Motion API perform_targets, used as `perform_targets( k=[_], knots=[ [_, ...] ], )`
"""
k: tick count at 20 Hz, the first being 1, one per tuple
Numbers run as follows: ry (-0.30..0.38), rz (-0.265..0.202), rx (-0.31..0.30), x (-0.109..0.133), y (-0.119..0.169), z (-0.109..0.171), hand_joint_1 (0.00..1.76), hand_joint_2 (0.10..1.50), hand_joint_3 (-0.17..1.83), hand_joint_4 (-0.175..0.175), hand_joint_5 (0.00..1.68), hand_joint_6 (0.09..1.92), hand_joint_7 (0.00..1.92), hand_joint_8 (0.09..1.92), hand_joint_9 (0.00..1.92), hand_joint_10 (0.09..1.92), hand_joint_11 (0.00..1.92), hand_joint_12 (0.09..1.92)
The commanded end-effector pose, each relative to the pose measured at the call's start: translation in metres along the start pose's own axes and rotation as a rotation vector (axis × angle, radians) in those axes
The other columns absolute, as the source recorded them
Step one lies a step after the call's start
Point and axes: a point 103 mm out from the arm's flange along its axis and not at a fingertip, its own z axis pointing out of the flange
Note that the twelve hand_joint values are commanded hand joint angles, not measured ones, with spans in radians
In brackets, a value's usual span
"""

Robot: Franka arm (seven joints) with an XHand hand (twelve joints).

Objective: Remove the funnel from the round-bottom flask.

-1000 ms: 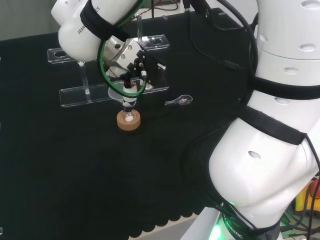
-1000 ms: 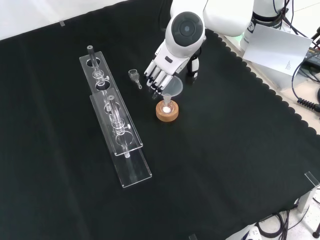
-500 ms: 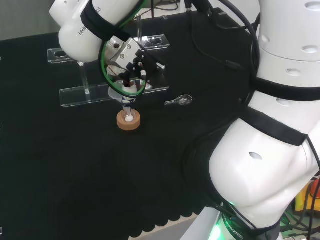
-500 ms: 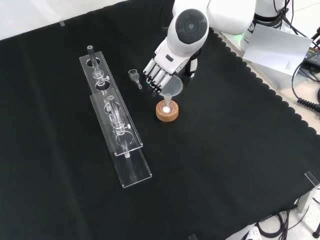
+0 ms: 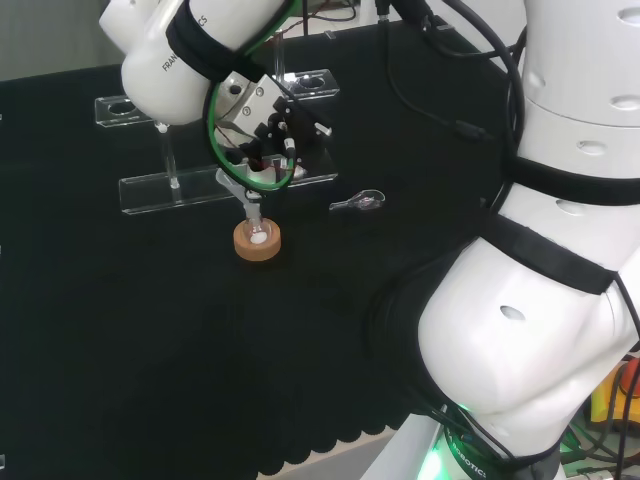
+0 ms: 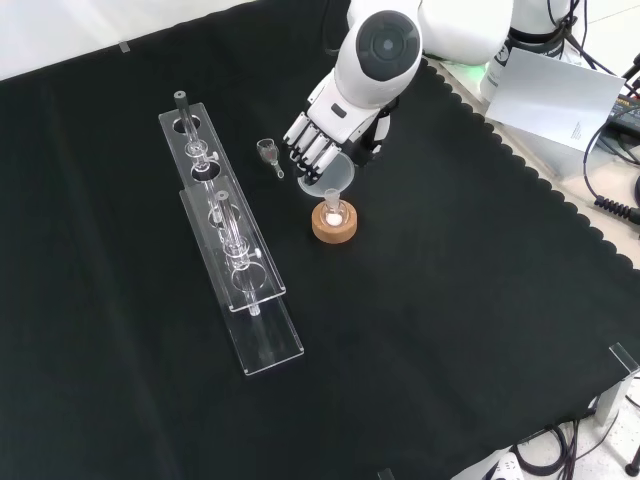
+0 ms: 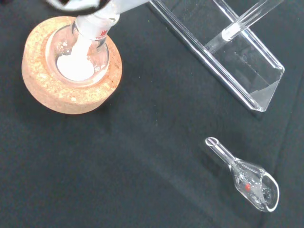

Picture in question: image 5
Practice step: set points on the yellow stop button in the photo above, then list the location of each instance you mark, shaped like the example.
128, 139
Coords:
602, 400

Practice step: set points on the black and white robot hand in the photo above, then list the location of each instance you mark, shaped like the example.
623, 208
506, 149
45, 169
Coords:
280, 135

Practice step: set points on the clear acrylic funnel stand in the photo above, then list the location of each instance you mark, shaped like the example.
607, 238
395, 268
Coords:
150, 192

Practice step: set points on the black bench cloth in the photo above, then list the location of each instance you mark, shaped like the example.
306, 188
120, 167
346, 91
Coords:
150, 325

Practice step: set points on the clear glass weighing funnel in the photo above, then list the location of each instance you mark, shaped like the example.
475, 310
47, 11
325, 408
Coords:
364, 200

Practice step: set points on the clear round-bottom flask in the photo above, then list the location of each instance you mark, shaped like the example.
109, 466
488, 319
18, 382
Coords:
257, 232

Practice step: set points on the clear conical funnel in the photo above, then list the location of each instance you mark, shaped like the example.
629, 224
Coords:
239, 189

